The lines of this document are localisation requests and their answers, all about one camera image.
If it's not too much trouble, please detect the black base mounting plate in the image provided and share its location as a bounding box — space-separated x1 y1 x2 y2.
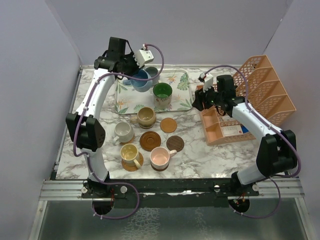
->
81 178 259 209

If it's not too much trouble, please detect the light wood coaster right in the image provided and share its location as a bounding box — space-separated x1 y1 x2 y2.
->
160 117 178 133

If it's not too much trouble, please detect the large brown wood coaster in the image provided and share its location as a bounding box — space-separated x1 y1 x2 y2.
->
139 131 162 152

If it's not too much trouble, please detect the pink mug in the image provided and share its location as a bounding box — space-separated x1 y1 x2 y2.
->
150 146 177 169

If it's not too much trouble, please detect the yellow mug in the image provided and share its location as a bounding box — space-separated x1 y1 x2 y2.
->
120 143 141 169

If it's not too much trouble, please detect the woven rattan coaster front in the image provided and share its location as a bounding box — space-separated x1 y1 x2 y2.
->
121 153 144 172

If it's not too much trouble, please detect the purple cable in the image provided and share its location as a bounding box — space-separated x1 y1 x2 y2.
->
198 65 302 219
72 43 165 220

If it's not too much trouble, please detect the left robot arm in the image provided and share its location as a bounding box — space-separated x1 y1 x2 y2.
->
65 37 139 198

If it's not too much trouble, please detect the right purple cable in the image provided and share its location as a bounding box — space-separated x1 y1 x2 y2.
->
198 65 302 219

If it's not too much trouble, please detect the light blue mug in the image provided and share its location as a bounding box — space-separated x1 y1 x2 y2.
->
122 69 153 93

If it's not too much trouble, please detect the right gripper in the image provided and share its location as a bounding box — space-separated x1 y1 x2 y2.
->
192 82 223 111

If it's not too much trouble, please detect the green floral mug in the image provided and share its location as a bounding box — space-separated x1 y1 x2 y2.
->
152 82 173 110

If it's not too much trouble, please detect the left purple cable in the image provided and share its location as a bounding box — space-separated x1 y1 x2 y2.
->
72 43 165 220

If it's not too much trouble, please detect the white cream mug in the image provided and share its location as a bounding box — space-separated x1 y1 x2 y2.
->
112 121 135 146

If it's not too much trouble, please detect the tan brown mug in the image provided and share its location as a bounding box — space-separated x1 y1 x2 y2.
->
129 107 157 129

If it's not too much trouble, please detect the grey blue mug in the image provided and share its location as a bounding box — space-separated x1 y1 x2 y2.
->
144 66 160 86

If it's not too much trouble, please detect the dark walnut coaster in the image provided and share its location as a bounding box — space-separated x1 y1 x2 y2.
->
151 165 169 172
166 135 185 152

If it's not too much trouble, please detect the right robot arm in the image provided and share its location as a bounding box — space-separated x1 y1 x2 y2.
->
192 73 298 196

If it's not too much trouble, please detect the orange plastic file organizer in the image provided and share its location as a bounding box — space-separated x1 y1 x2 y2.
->
199 55 296 146

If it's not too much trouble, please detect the aluminium rail frame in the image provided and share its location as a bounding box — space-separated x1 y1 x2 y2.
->
27 65 313 240

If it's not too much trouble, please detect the stapler box in organizer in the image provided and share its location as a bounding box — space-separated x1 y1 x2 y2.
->
218 115 249 137

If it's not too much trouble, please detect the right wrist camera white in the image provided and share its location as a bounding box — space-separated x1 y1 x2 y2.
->
198 72 214 92

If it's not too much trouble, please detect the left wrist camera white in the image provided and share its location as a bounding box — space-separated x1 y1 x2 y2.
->
133 49 154 68

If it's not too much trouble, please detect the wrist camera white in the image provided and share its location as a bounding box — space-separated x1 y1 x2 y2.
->
133 49 154 68
198 72 214 92

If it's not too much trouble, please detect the dark walnut coaster front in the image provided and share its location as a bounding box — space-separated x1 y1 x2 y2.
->
151 165 169 172

